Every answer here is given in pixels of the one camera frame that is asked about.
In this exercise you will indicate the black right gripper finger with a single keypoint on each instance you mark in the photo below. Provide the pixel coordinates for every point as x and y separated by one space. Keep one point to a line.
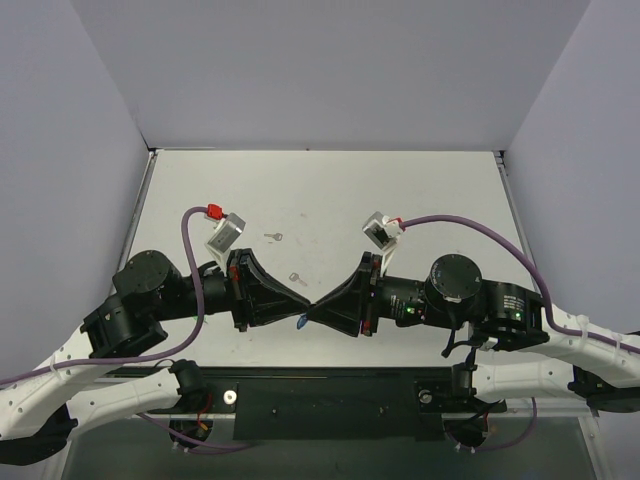
350 293
343 321

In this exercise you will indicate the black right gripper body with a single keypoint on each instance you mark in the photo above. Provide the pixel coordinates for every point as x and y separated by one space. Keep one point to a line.
371 295

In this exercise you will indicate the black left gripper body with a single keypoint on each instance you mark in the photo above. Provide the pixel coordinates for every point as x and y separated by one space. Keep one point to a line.
238 290

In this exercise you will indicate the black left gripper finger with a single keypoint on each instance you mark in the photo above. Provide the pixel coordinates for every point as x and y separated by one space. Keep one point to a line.
260 290
257 313

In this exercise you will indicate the blue key tag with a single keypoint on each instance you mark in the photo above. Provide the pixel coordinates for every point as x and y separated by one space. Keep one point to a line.
301 322

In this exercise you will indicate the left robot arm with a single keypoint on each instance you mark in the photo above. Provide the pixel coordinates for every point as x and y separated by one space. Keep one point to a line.
41 413

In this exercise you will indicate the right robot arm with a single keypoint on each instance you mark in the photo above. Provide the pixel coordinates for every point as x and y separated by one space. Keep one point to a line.
578 358

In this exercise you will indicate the silver key near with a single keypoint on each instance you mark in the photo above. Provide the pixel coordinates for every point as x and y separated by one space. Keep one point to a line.
294 277

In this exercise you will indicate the silver key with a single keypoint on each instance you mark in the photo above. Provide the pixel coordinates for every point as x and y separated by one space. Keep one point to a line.
294 277
274 236

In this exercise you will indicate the silver key far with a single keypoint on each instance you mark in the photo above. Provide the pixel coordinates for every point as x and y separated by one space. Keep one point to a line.
274 236

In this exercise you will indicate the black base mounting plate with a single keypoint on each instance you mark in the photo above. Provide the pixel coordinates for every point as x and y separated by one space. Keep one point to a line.
340 403

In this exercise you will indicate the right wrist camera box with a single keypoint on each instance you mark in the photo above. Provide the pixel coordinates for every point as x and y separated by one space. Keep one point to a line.
384 232

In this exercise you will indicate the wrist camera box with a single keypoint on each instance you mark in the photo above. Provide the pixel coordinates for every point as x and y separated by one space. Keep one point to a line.
384 232
227 230

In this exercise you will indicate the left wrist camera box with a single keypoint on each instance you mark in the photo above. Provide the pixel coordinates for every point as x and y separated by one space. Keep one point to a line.
227 230

